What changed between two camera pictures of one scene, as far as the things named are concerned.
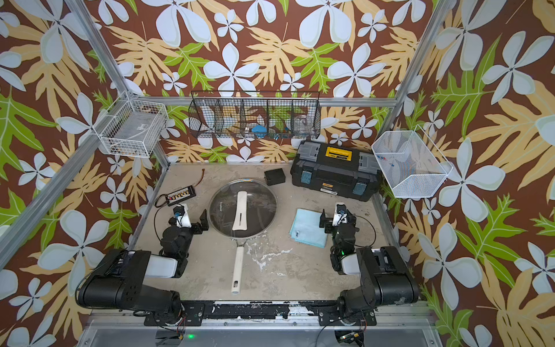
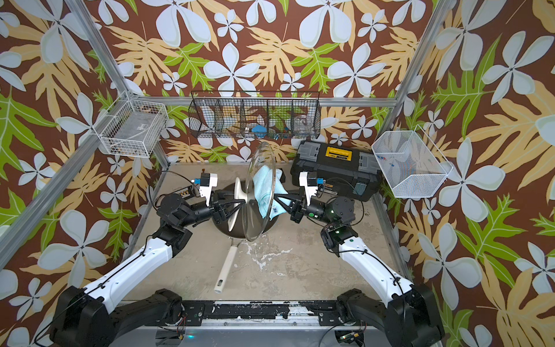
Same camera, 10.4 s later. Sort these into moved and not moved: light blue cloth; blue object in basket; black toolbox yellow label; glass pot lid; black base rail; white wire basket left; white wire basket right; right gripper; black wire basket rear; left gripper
Moved: glass pot lid; right gripper; light blue cloth; left gripper
Not moved: white wire basket left; blue object in basket; black toolbox yellow label; black wire basket rear; white wire basket right; black base rail
